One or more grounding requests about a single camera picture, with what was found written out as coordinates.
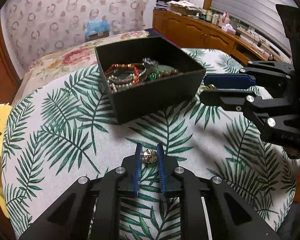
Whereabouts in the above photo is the silver flower ring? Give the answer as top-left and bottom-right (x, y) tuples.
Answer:
(142, 148), (158, 164)

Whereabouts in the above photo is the brown wooden bead bracelet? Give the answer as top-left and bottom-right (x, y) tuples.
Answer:
(156, 68), (180, 79)

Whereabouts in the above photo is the blue crystal hair clip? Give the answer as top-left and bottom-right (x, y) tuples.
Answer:
(142, 57), (159, 67)

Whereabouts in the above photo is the white pearl necklace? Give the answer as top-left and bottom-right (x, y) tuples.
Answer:
(105, 73), (138, 93)

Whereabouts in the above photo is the red braided cord bracelet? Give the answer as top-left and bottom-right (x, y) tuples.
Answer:
(104, 63), (141, 84)

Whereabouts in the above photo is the black open jewelry box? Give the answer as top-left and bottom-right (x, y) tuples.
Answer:
(95, 36), (206, 124)

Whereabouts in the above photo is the pink tissue box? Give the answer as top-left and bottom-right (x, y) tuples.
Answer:
(222, 23), (236, 35)

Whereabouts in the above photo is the wooden sideboard cabinet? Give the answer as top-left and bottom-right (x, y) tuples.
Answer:
(152, 9), (291, 67)

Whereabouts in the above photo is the window roller blind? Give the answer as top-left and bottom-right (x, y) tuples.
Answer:
(211, 0), (297, 54)

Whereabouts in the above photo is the palm leaf print cloth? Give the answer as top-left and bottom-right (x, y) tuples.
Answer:
(1, 63), (300, 237)

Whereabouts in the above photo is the cardboard box under bag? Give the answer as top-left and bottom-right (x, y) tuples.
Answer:
(88, 31), (109, 41)

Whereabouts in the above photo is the floral bed blanket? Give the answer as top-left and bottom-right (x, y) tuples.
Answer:
(11, 28), (160, 106)

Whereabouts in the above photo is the blue bag on box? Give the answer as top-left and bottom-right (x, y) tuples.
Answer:
(85, 21), (110, 40)

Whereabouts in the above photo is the circle pattern lace curtain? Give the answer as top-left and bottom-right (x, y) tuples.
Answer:
(2, 0), (148, 70)

